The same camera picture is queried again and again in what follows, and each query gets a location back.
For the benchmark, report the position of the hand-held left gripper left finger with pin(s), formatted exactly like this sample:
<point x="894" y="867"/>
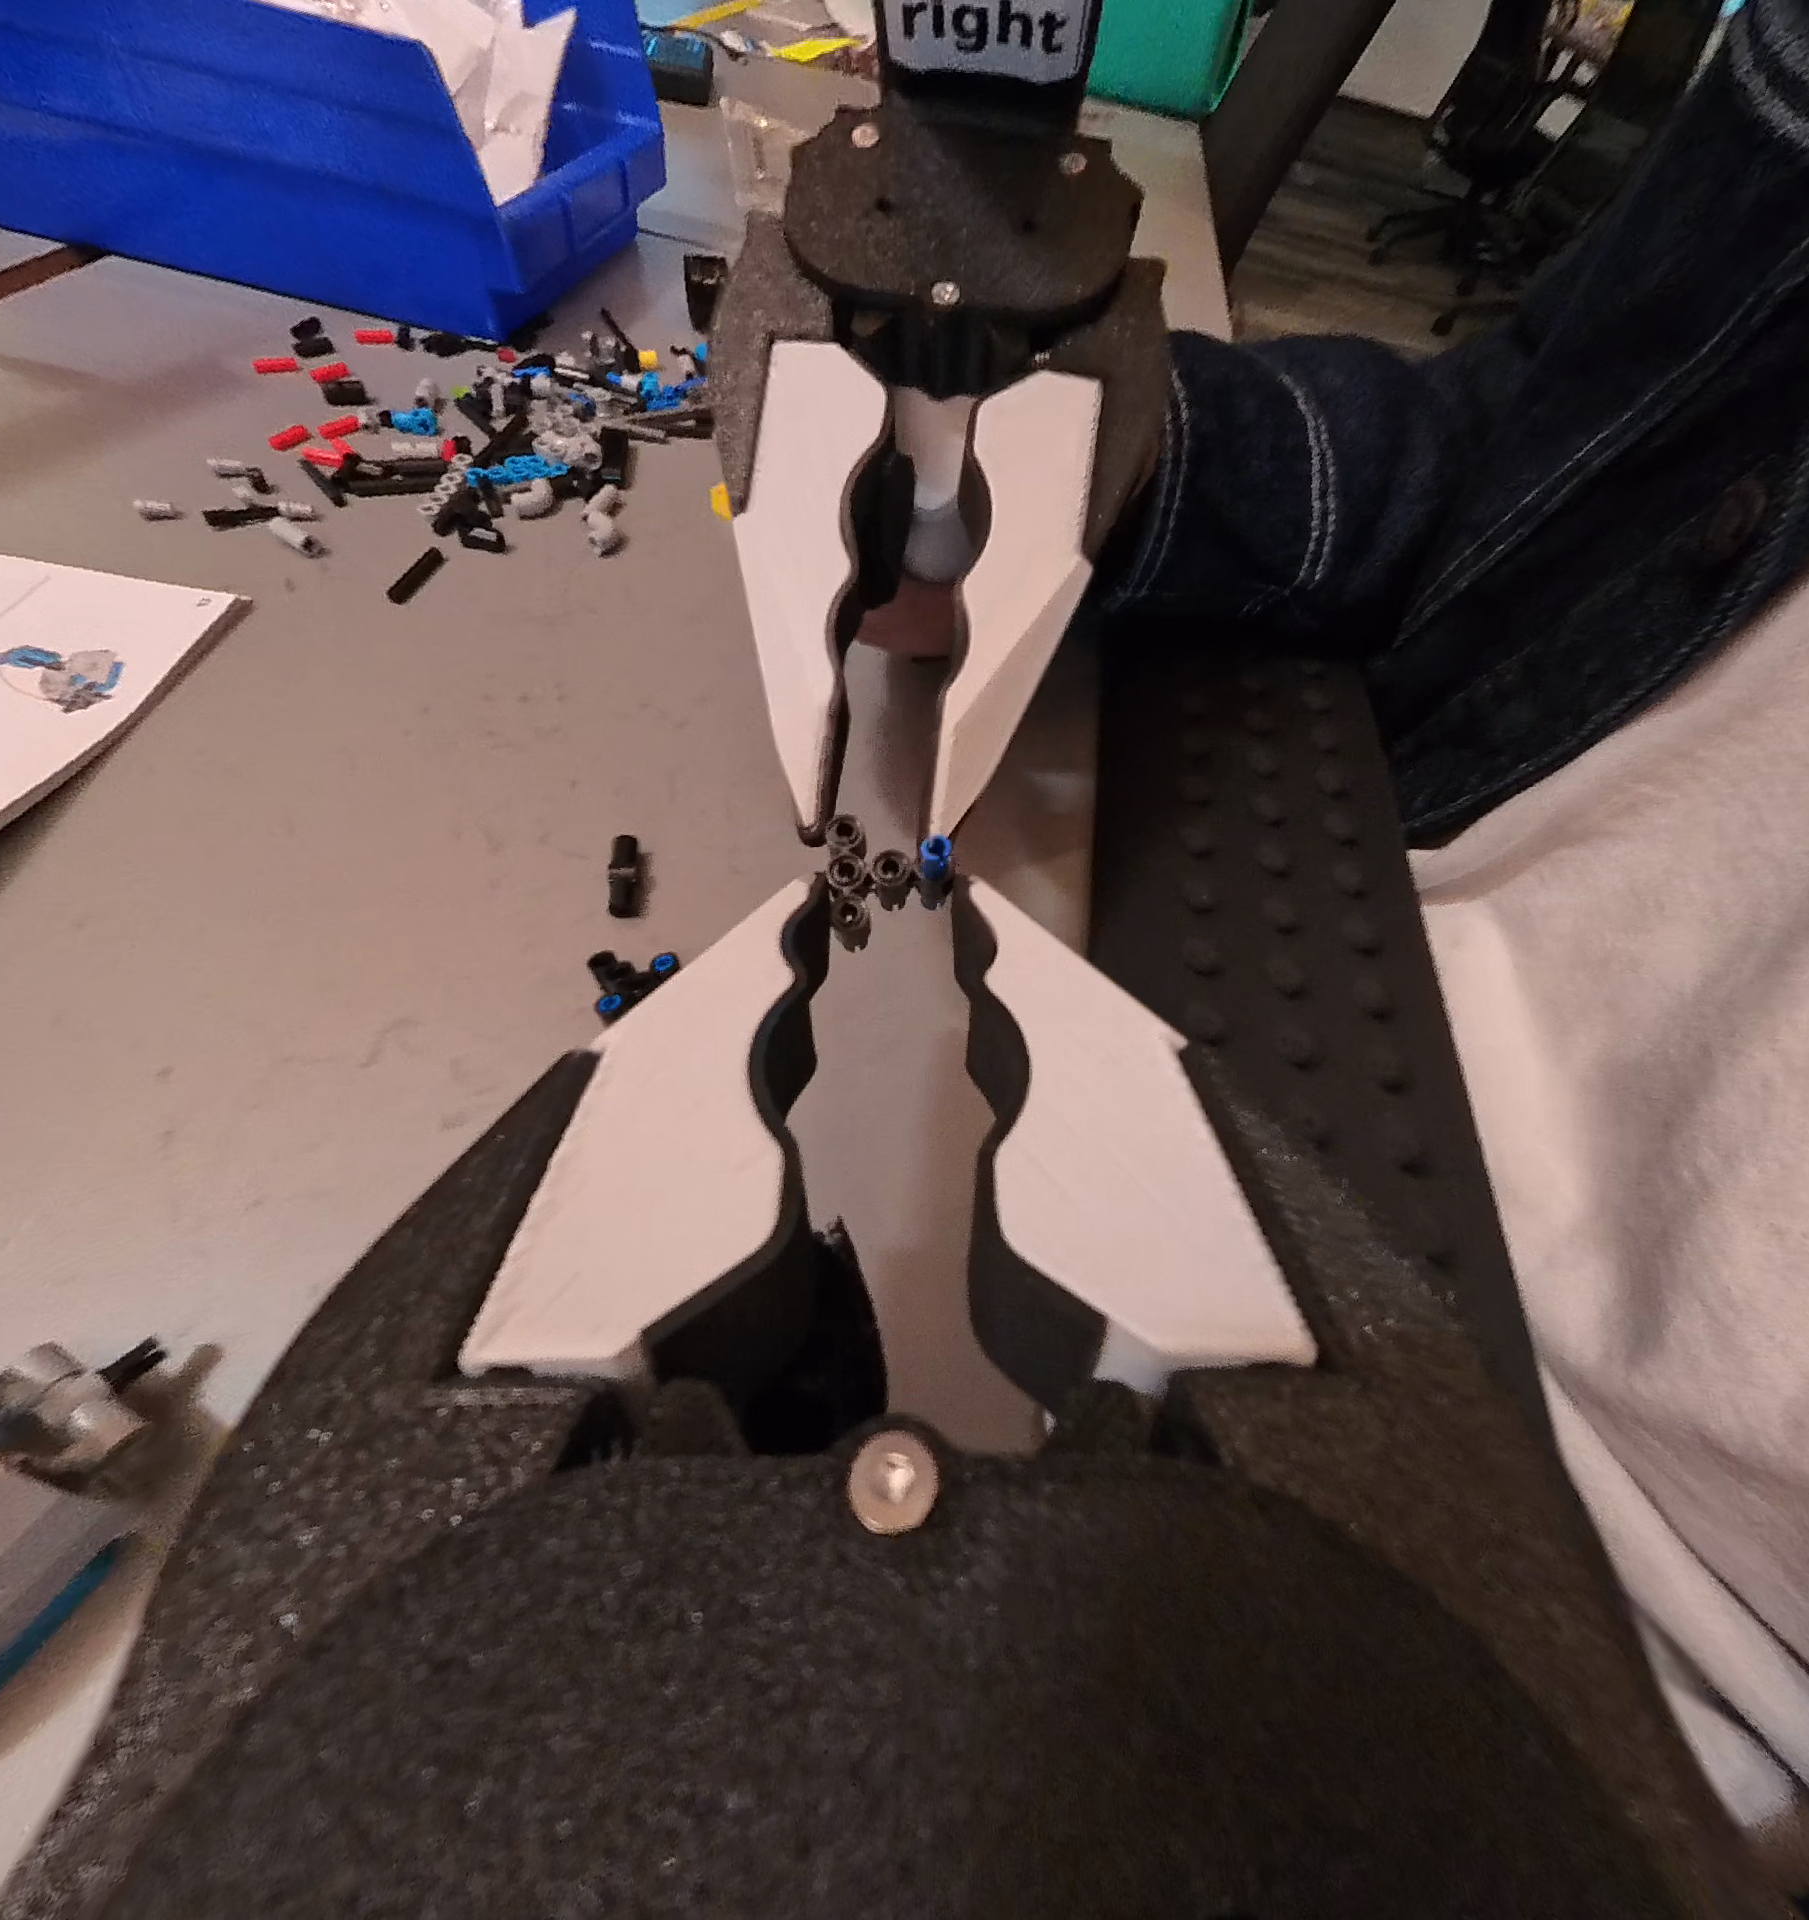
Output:
<point x="634" y="1185"/>

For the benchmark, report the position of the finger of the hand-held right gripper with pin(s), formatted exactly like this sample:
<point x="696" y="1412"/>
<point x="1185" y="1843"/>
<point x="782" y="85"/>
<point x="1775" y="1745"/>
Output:
<point x="792" y="527"/>
<point x="1039" y="527"/>

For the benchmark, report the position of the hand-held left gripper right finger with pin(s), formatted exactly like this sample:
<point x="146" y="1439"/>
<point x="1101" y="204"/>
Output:
<point x="1130" y="1170"/>

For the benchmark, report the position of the black connector with blue pin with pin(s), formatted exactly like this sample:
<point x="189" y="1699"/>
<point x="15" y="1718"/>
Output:
<point x="620" y="976"/>
<point x="852" y="874"/>

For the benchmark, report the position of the small black pin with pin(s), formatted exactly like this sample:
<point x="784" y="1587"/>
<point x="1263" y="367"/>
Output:
<point x="623" y="879"/>

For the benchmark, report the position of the person's right forearm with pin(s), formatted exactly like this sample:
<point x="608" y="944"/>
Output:
<point x="1281" y="495"/>

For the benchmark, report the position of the grey desk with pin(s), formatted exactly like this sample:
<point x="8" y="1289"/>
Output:
<point x="394" y="902"/>

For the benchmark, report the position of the person's right hand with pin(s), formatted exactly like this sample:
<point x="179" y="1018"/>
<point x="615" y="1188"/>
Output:
<point x="906" y="617"/>

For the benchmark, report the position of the black dimpled mat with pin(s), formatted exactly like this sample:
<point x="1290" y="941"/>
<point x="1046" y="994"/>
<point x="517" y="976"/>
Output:
<point x="1263" y="976"/>

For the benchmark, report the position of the teal bin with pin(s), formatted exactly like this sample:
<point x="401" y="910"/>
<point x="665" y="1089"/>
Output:
<point x="1174" y="53"/>

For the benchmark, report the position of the pile of small building parts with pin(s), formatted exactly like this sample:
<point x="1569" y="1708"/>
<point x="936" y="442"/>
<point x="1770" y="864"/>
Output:
<point x="513" y="435"/>

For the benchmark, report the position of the black axle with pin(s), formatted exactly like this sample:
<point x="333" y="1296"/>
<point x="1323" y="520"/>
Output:
<point x="417" y="573"/>

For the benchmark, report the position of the white paper scraps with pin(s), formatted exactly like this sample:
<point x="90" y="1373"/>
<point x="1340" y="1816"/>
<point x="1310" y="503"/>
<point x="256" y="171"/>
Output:
<point x="513" y="90"/>

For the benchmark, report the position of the black office chair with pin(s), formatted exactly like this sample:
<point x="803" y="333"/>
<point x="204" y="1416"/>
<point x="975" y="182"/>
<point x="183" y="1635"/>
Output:
<point x="1489" y="137"/>

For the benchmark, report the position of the person's white shirt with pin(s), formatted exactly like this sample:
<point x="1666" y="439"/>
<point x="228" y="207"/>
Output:
<point x="1670" y="1125"/>

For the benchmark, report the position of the small blue toy robot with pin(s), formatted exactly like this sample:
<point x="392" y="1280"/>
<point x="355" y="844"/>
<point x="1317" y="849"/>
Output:
<point x="80" y="1418"/>

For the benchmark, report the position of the dark denim jacket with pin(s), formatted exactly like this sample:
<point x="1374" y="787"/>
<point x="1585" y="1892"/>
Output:
<point x="1670" y="452"/>

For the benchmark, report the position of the blue bin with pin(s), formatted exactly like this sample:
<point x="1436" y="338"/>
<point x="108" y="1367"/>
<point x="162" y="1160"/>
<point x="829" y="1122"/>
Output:
<point x="244" y="137"/>

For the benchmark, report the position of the instruction booklet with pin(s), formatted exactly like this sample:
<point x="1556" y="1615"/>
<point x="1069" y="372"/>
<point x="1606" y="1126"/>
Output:
<point x="65" y="705"/>

